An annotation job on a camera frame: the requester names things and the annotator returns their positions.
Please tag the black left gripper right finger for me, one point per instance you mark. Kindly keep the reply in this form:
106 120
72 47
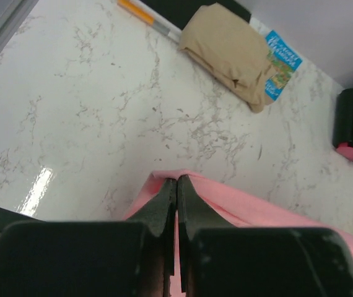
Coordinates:
219 259

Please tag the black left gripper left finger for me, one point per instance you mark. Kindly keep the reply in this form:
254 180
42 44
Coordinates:
125 258

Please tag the pink t shirt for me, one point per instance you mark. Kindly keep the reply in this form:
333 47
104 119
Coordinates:
237 207

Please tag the beige t shirt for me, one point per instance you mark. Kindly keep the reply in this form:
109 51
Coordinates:
231 50

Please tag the blue treehouse book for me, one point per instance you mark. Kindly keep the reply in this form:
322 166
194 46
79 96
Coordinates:
284 60

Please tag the orange pencil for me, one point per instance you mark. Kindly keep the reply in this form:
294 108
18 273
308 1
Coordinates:
152 19

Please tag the black notebook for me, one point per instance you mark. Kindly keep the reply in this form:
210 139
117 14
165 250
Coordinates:
179 12

